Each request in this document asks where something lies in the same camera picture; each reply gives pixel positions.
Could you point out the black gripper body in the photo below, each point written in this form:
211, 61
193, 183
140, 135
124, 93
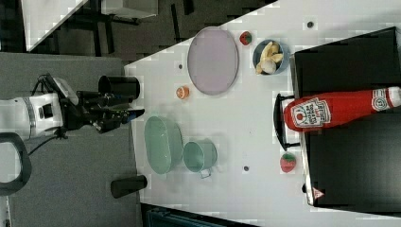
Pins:
84, 109

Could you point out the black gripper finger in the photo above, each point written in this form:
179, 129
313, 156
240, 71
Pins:
124, 116
118, 100

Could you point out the red plush ketchup bottle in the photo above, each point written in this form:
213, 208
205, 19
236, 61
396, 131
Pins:
329, 110

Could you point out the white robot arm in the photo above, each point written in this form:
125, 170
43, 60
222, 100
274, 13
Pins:
38, 116

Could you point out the black toaster oven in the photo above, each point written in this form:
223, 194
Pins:
354, 166

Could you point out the green oval colander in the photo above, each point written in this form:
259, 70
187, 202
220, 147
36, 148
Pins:
164, 144

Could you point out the orange slice toy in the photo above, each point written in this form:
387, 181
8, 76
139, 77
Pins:
182, 92

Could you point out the green mug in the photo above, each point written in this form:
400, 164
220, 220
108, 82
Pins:
200, 156

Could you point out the lilac round plate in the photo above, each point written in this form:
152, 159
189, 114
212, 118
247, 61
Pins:
212, 61

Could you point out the small red strawberry toy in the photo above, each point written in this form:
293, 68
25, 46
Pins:
246, 37

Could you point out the blue bowl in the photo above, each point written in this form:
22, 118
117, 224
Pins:
281, 66

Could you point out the peeled banana toy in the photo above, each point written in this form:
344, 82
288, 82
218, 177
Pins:
269, 59

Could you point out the large pink strawberry toy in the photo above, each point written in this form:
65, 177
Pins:
287, 162

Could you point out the black cylinder post lower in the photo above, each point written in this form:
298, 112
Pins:
123, 187

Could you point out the blue metal frame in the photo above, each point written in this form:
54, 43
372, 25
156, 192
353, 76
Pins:
163, 218

